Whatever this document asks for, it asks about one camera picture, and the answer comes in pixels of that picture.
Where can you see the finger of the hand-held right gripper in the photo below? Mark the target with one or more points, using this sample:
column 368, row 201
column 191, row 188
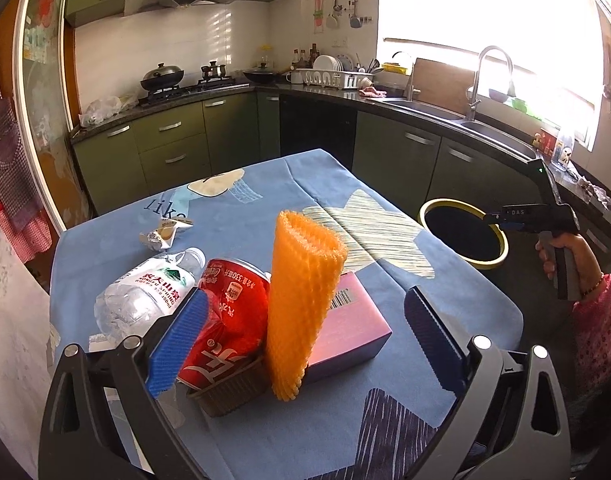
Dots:
column 493, row 218

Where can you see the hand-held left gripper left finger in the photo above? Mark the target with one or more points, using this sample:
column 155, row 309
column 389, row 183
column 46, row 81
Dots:
column 178, row 340

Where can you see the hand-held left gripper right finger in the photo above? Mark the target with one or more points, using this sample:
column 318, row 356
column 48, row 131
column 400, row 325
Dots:
column 430, row 335

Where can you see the black bin with yellow rim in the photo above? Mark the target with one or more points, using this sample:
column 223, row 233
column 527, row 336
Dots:
column 460, row 230

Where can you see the crushed red soda can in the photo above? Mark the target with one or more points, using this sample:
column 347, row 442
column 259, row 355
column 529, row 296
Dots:
column 225, row 320

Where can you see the clear plastic water bottle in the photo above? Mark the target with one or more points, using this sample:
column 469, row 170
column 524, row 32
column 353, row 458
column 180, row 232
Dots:
column 145, row 285

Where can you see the orange foam fruit net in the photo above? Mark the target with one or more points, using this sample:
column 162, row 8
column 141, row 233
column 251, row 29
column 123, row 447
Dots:
column 300, row 285

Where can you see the person's right forearm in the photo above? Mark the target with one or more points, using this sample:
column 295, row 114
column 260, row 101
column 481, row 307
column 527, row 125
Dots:
column 603, row 330

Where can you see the person's right hand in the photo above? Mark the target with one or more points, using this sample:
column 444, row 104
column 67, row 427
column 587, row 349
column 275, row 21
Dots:
column 585, row 265

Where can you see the crumpled plastic wrap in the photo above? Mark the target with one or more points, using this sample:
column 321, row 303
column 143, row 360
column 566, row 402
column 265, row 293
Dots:
column 595, row 191

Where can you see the brown plastic tray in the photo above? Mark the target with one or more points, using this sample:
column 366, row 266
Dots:
column 230, row 390

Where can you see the red box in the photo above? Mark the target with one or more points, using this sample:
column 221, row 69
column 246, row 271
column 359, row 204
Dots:
column 548, row 142

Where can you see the pink cardboard box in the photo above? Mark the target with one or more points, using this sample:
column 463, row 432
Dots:
column 355, row 330

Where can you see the clear glass jar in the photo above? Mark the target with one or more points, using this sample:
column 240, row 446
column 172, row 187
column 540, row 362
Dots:
column 565, row 142

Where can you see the white paper scrap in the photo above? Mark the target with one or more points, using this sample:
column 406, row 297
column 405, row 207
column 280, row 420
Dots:
column 101, row 344

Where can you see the crumpled snack wrapper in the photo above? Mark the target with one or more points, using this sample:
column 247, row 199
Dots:
column 160, row 237

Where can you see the steel sink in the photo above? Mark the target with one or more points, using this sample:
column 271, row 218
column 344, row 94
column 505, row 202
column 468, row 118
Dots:
column 435, row 110

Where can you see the tall steel faucet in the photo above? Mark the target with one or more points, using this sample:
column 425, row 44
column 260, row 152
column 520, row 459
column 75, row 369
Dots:
column 473, row 95

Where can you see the wooden cutting board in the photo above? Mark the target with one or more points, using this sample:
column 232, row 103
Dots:
column 443, row 85

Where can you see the small steel faucet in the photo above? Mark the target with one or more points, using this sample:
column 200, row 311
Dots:
column 409, row 85

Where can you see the blue printed tablecloth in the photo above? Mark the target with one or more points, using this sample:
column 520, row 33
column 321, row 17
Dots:
column 265, row 200

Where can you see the pink cloth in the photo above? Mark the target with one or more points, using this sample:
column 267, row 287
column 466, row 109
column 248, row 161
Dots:
column 373, row 92

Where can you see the green kitchen base cabinets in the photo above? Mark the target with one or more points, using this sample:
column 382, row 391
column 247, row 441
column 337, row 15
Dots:
column 170, row 155

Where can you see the kitchen window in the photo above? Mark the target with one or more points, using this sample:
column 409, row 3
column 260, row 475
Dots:
column 485, row 10

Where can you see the white dish rack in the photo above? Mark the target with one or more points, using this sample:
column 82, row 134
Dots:
column 335, row 80

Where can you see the white plates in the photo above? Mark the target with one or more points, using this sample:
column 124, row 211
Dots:
column 326, row 64

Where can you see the checked apron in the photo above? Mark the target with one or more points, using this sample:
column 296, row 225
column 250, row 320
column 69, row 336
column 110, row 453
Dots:
column 10, row 170

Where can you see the hanging blue spatula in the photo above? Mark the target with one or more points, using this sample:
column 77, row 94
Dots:
column 355, row 21

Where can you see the white plastic bag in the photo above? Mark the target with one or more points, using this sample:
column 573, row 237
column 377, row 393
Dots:
column 105, row 110

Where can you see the white mug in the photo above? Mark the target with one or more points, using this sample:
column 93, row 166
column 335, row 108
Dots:
column 294, row 77

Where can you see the condiment bottles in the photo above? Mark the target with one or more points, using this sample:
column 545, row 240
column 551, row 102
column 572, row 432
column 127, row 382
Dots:
column 305, row 56

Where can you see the black gas stove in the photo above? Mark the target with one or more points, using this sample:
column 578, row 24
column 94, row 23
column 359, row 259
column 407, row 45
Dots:
column 195, row 91

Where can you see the hanging white ladle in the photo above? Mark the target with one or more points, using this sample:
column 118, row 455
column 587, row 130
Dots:
column 333, row 20

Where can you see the black wok with lid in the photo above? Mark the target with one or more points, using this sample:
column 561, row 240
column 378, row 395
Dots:
column 161, row 79

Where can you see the glass sliding door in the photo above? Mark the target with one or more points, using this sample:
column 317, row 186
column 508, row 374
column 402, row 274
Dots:
column 45, row 110

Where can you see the hanging pink brush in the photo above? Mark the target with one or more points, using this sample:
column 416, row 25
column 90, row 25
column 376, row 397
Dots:
column 319, row 12

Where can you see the small dark pot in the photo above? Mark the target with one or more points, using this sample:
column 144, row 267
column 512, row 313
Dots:
column 216, row 71

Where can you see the black pan with glass lid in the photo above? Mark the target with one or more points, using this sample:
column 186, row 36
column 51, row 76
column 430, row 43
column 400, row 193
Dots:
column 260, row 76

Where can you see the glass jar with yellow lid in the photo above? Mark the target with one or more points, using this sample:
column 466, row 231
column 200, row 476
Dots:
column 265, row 56

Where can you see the wall socket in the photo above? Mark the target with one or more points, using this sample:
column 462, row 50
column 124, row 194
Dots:
column 341, row 42

